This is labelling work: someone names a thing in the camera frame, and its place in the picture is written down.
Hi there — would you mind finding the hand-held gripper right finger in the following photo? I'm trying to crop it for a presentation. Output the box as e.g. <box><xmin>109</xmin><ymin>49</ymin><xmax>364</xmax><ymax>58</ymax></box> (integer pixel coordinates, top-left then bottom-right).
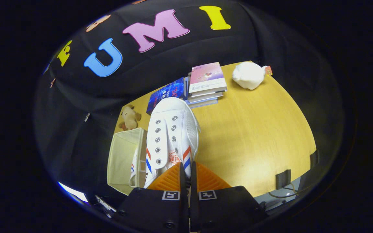
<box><xmin>190</xmin><ymin>162</ymin><xmax>268</xmax><ymax>233</ymax></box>

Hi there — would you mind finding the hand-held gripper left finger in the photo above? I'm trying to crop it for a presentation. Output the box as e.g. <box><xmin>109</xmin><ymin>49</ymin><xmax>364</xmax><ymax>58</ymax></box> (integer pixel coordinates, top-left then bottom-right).
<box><xmin>113</xmin><ymin>163</ymin><xmax>189</xmax><ymax>233</ymax></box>

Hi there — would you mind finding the white striped canvas shoe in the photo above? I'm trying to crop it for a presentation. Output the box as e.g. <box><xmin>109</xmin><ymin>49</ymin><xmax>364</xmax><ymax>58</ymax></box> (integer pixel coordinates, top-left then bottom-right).
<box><xmin>129</xmin><ymin>147</ymin><xmax>148</xmax><ymax>188</ymax></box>
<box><xmin>143</xmin><ymin>97</ymin><xmax>200</xmax><ymax>189</ymax></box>

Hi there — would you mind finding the beige fabric storage box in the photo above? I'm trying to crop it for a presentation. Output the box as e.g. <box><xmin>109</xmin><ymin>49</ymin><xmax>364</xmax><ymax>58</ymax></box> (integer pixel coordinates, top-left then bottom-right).
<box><xmin>107</xmin><ymin>128</ymin><xmax>148</xmax><ymax>195</ymax></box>

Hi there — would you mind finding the brown plush dog toy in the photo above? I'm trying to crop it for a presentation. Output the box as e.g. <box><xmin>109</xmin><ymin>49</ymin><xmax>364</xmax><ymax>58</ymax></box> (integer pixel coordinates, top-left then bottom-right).
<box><xmin>119</xmin><ymin>105</ymin><xmax>141</xmax><ymax>131</ymax></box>

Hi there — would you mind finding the pale blue cover book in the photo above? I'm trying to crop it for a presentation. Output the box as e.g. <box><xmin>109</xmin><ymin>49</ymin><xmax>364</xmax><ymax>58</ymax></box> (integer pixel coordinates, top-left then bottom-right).
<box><xmin>185</xmin><ymin>97</ymin><xmax>218</xmax><ymax>109</ymax></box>

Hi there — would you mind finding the computer monitor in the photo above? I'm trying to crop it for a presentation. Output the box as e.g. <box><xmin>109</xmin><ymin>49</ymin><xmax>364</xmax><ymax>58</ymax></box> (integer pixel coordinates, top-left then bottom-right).
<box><xmin>58</xmin><ymin>182</ymin><xmax>89</xmax><ymax>204</ymax></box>

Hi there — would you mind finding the pink cover book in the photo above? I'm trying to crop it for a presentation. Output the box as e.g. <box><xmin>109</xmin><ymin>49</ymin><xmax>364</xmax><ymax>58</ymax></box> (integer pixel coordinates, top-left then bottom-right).
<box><xmin>189</xmin><ymin>62</ymin><xmax>228</xmax><ymax>96</ymax></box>

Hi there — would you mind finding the black backdrop cloth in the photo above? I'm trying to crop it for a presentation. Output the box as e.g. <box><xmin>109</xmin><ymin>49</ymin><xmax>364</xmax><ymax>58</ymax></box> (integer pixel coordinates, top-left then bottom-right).
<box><xmin>34</xmin><ymin>0</ymin><xmax>345</xmax><ymax>201</ymax></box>

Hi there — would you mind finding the white plush toy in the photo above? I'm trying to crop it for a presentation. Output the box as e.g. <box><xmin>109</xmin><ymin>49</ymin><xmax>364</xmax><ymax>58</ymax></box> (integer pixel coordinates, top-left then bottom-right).
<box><xmin>232</xmin><ymin>61</ymin><xmax>273</xmax><ymax>90</ymax></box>

